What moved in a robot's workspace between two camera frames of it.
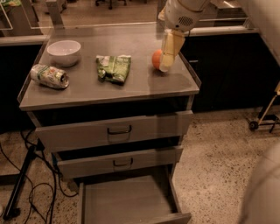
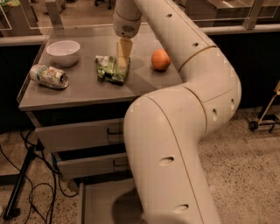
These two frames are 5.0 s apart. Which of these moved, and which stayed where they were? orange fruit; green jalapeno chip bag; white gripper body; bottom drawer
Moved: white gripper body
Stayed: green jalapeno chip bag; bottom drawer; orange fruit
